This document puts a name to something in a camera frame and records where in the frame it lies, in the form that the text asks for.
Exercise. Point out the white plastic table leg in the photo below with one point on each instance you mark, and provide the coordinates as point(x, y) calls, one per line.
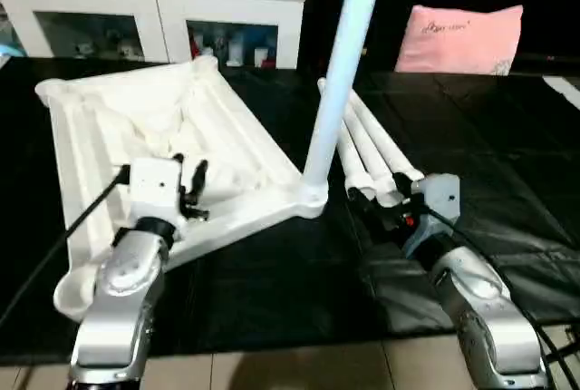
point(372, 154)
point(385, 141)
point(353, 163)
point(340, 73)

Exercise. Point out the black work mat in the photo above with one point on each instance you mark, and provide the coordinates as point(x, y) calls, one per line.
point(272, 290)

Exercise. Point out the pink printed pillow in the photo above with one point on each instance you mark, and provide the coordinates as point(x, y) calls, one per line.
point(462, 41)

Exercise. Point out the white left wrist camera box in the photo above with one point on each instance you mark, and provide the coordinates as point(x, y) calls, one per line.
point(156, 186)

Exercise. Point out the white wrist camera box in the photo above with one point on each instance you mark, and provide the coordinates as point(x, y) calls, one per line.
point(439, 199)
point(156, 186)

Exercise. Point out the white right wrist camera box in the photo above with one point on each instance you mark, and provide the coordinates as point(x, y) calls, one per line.
point(439, 199)

